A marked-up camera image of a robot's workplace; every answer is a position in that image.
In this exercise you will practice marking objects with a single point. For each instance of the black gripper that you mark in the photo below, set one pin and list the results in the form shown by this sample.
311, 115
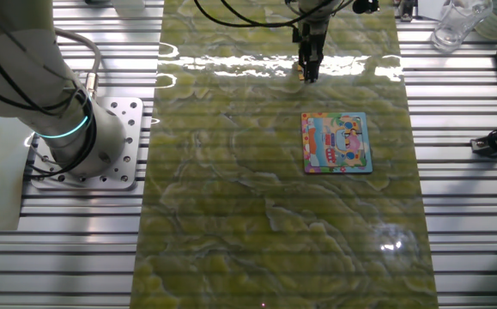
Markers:
312, 40

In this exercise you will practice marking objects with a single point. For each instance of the small puzzle piece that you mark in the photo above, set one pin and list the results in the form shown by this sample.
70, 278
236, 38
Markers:
301, 76

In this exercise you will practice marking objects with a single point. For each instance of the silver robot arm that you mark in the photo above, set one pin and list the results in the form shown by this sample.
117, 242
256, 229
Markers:
16, 77

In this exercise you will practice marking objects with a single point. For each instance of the colourful bus puzzle board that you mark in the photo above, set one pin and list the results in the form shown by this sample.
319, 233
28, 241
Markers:
316, 146

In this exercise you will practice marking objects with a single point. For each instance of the clear glass mug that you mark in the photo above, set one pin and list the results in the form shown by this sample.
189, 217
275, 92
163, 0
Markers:
450, 34

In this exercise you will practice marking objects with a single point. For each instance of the green marble pattern mat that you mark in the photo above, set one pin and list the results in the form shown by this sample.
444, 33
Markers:
252, 214

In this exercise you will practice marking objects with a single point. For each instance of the wrist mounted camera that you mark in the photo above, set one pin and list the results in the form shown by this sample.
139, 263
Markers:
366, 5

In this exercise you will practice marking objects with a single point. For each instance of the camera mount clamp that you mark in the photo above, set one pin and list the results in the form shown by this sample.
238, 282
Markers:
484, 145

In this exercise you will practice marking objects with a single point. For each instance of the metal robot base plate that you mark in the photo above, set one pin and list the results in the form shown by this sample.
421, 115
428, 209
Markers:
123, 171

